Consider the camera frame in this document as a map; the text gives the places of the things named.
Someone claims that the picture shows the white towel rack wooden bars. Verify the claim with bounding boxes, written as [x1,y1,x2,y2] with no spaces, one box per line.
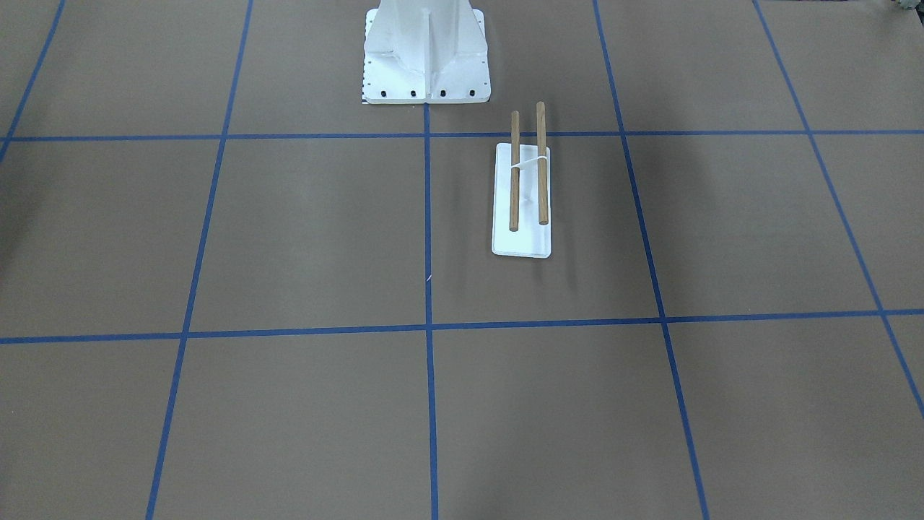
[491,101,552,259]

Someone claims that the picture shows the white camera mast pedestal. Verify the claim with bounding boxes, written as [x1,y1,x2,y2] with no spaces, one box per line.
[361,1,492,105]

